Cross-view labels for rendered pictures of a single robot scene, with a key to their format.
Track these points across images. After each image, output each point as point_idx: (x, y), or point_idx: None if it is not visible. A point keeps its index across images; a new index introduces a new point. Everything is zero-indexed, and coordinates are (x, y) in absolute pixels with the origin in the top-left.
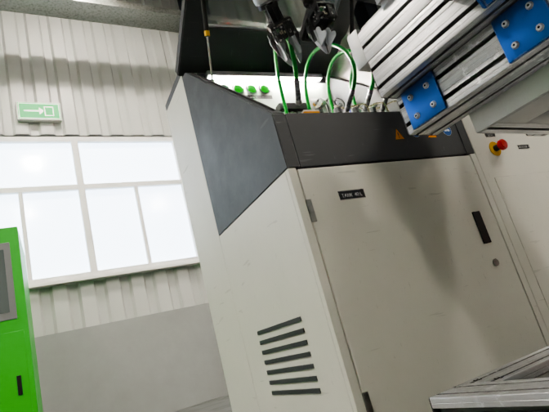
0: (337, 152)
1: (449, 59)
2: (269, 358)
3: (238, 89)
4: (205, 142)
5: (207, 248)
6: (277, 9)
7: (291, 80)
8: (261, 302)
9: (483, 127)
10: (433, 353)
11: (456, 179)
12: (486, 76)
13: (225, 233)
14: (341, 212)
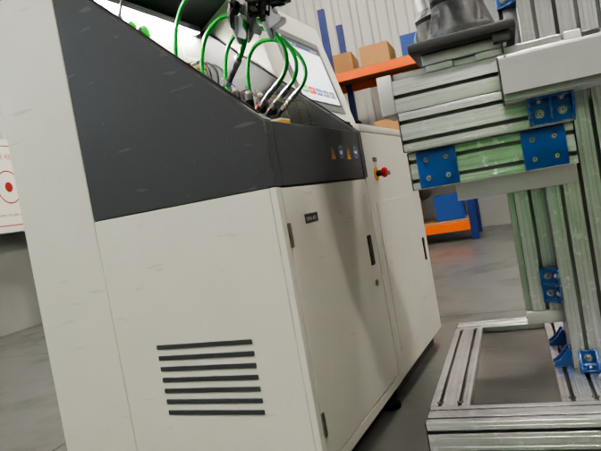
0: (302, 170)
1: (473, 143)
2: (173, 376)
3: None
4: (93, 96)
5: (57, 231)
6: None
7: (170, 26)
8: (174, 314)
9: (466, 198)
10: (351, 370)
11: (359, 203)
12: (503, 171)
13: (114, 222)
14: (307, 237)
